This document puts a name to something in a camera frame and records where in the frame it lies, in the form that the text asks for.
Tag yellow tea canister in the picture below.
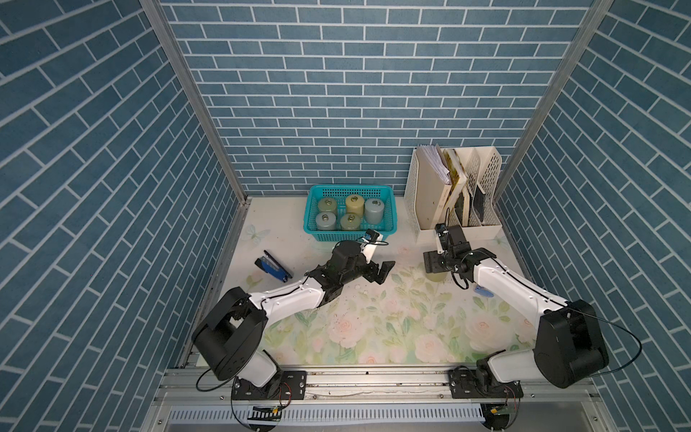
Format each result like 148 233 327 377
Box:
345 194 365 218
425 265 449 283

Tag blue-grey tea canister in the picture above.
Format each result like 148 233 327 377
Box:
365 198 385 225
315 212 337 231

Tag green tea canister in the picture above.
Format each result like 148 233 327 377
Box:
339 212 362 231
318 196 338 214

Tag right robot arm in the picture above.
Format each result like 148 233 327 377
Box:
423 223 609 399

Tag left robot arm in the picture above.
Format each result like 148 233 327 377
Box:
192 230 395 398

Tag teal plastic basket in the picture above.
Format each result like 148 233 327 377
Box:
303 185 398 242

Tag blue plastic clip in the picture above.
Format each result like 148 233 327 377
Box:
474 286 494 298

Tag floral table mat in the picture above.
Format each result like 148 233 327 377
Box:
225 197 536 365

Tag white desktop file organizer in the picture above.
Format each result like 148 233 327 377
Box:
403 145 504 244

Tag yellow book in organizer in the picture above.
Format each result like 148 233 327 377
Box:
443 149 470 226

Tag papers in organizer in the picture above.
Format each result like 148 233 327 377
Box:
416 145 451 185

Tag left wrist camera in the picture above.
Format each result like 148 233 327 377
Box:
360 229 388 263

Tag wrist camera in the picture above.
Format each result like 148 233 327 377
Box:
360 229 388 263
435 223 449 255

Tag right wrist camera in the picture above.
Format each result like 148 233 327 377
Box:
435 223 449 255

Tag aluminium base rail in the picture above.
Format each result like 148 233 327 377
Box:
142 365 617 431

